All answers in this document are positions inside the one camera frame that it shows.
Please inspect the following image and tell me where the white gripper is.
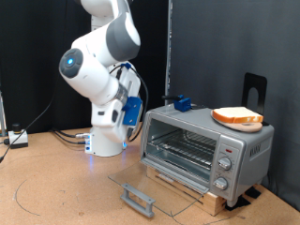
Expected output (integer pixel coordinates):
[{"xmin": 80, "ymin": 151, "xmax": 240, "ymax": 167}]
[{"xmin": 91, "ymin": 65, "xmax": 143, "ymax": 144}]

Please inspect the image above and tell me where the blue fork grip block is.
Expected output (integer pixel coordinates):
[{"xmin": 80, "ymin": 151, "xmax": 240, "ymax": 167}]
[{"xmin": 173, "ymin": 94, "xmax": 193, "ymax": 113}]

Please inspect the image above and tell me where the glass oven door grey handle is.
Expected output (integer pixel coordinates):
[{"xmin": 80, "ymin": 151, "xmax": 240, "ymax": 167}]
[{"xmin": 108, "ymin": 157, "xmax": 211, "ymax": 218}]

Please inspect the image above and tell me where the white bread slice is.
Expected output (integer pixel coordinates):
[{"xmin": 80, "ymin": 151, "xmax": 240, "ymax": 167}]
[{"xmin": 212, "ymin": 106, "xmax": 264, "ymax": 124}]

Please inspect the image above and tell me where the silver oven temperature knob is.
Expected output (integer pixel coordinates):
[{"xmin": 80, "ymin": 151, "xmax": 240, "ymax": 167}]
[{"xmin": 217, "ymin": 157, "xmax": 233, "ymax": 172}]

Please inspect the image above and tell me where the silver oven timer knob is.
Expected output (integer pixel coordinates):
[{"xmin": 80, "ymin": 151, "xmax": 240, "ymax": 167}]
[{"xmin": 214, "ymin": 176, "xmax": 230, "ymax": 191}]

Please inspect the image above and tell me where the silver toaster oven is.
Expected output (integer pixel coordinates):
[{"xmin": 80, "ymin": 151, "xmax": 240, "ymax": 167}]
[{"xmin": 139, "ymin": 102, "xmax": 276, "ymax": 208}]

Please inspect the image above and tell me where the tall metal pole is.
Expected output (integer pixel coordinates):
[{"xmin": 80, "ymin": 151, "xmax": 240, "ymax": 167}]
[{"xmin": 164, "ymin": 0, "xmax": 174, "ymax": 106}]

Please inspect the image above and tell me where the oval wooden cutting board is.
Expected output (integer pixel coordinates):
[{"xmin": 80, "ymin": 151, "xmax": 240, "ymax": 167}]
[{"xmin": 210, "ymin": 110, "xmax": 263, "ymax": 133}]

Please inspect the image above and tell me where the black metal bookend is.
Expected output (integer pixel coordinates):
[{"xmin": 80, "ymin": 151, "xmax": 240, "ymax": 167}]
[{"xmin": 241, "ymin": 72, "xmax": 270, "ymax": 127}]

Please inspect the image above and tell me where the thin metal stand pole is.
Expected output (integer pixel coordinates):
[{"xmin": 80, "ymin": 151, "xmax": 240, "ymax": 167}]
[{"xmin": 0, "ymin": 90, "xmax": 8, "ymax": 138}]

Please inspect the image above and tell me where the wooden pallet base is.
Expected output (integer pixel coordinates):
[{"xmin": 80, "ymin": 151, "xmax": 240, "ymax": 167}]
[{"xmin": 145, "ymin": 165, "xmax": 228, "ymax": 217}]

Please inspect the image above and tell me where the black foam pad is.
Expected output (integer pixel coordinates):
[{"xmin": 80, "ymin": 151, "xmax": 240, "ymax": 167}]
[
  {"xmin": 245, "ymin": 187, "xmax": 263, "ymax": 200},
  {"xmin": 224, "ymin": 195, "xmax": 251, "ymax": 212}
]

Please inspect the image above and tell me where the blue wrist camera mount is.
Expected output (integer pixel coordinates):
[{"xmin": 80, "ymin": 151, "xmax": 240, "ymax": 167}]
[{"xmin": 122, "ymin": 96, "xmax": 143, "ymax": 127}]

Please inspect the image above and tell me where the black cable silver connector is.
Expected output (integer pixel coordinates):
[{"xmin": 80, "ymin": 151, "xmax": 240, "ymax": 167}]
[{"xmin": 51, "ymin": 127, "xmax": 92, "ymax": 140}]

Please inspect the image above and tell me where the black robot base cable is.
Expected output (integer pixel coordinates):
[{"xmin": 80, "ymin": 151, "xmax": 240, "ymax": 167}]
[{"xmin": 52, "ymin": 130, "xmax": 88, "ymax": 145}]

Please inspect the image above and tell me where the metal wire oven rack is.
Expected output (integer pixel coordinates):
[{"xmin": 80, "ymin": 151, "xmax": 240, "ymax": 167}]
[{"xmin": 146, "ymin": 127, "xmax": 218, "ymax": 172}]

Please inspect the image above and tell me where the long black hanging cable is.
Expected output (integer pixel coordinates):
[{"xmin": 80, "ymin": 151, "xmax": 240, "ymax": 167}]
[{"xmin": 0, "ymin": 0, "xmax": 69, "ymax": 163}]

